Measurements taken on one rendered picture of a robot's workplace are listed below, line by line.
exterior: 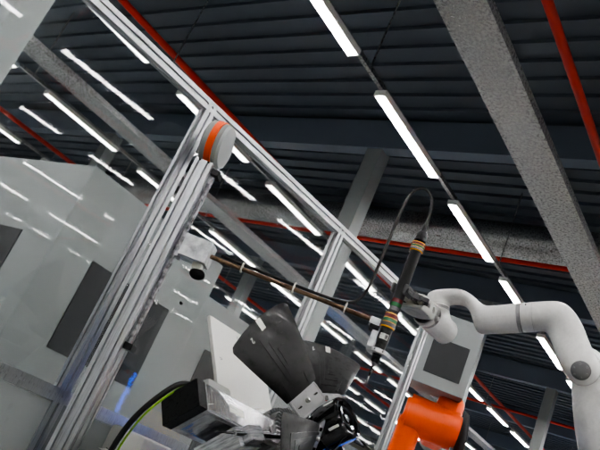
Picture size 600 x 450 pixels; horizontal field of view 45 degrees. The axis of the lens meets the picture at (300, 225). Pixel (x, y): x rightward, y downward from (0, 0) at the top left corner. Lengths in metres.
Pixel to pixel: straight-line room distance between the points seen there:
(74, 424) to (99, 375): 0.15
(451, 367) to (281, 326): 4.15
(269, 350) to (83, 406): 0.58
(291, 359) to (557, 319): 0.80
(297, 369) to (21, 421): 0.81
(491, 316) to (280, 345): 0.70
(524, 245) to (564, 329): 8.84
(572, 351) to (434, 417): 3.89
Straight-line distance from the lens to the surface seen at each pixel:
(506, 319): 2.27
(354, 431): 1.99
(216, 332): 2.18
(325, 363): 2.18
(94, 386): 2.17
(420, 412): 6.02
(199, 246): 2.20
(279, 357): 1.91
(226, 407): 1.81
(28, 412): 2.25
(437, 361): 6.00
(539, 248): 10.99
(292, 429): 1.71
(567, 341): 2.22
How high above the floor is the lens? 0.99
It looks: 19 degrees up
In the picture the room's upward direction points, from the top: 24 degrees clockwise
